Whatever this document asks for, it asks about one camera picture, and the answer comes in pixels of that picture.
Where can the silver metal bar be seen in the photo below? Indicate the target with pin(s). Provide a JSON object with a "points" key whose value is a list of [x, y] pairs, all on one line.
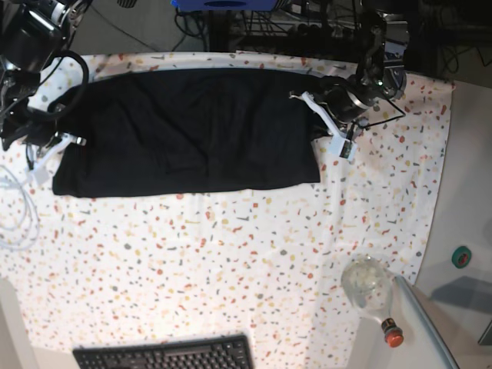
{"points": [[423, 346]]}

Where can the black computer keyboard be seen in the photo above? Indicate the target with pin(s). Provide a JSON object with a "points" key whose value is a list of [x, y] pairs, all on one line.
{"points": [[220, 352]]}

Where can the blue box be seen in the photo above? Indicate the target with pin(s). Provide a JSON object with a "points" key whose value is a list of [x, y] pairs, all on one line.
{"points": [[224, 5]]}

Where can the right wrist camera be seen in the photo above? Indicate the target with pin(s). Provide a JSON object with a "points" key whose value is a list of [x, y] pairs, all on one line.
{"points": [[38, 175]]}

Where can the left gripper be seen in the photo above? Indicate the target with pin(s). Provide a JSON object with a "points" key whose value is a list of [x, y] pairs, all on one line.
{"points": [[344, 99]]}

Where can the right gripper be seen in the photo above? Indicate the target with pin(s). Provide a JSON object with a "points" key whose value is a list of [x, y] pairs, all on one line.
{"points": [[41, 138]]}

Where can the green tape roll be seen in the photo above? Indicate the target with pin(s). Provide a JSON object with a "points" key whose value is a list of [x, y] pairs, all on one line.
{"points": [[461, 257]]}

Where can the clear bottle with orange cap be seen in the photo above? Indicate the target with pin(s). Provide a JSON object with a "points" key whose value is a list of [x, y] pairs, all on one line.
{"points": [[368, 286]]}

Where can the terrazzo patterned tablecloth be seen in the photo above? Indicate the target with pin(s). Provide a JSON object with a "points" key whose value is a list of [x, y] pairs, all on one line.
{"points": [[266, 263]]}

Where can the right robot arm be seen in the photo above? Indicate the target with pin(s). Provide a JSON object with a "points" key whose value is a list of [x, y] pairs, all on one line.
{"points": [[36, 36]]}

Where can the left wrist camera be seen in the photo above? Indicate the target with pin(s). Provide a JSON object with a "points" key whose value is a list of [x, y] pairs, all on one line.
{"points": [[342, 148]]}

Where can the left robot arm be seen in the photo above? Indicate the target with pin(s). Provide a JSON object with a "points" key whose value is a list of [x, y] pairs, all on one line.
{"points": [[379, 76]]}

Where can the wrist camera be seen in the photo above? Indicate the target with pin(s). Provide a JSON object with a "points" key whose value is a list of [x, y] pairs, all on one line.
{"points": [[342, 148], [38, 175]]}

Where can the black t-shirt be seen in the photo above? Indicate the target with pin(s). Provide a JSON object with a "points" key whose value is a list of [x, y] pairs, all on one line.
{"points": [[190, 131]]}

